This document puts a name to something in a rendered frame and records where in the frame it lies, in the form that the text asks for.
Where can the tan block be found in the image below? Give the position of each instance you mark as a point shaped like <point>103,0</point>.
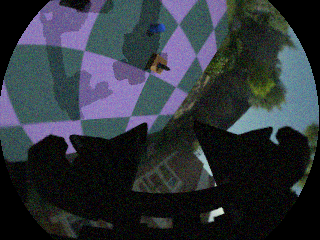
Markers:
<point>152,63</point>

